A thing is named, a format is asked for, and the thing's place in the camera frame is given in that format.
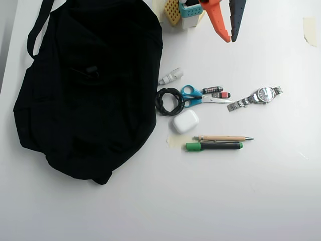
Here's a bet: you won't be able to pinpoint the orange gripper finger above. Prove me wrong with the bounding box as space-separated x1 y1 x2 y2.
199 0 232 44

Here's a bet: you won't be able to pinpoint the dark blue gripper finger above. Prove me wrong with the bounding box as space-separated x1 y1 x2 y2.
228 0 248 43

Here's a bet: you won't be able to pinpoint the black bike light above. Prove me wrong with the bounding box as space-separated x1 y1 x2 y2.
71 65 101 80

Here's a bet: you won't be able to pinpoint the yellow perforated robot base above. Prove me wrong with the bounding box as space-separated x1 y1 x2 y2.
163 0 182 26

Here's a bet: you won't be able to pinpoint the black fabric bag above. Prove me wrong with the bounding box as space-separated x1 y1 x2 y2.
12 0 163 186

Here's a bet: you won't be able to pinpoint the beige masking tape piece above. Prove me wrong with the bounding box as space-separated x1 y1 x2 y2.
166 134 194 150
302 17 318 48
152 0 165 24

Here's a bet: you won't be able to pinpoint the black battery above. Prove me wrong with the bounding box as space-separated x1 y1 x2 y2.
202 85 224 94

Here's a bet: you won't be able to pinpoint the white plug adapter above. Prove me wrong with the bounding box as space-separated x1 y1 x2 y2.
158 67 184 86

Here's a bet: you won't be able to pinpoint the red black USB stick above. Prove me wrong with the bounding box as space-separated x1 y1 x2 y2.
211 91 232 99

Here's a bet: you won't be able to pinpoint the silver metal wristwatch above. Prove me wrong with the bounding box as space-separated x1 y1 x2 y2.
226 85 284 113

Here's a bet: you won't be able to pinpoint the white earbuds case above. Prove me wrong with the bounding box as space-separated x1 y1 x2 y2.
172 109 200 133

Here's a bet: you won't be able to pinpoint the wooden ballpoint pen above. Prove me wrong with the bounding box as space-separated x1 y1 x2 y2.
192 135 254 142

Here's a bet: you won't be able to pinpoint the green black marker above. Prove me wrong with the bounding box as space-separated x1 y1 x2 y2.
185 141 244 152

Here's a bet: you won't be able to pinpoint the blue handled scissors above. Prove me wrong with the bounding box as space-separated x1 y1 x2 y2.
180 85 234 108

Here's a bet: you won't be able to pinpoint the black coiled cable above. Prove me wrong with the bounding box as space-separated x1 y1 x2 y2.
155 87 204 117

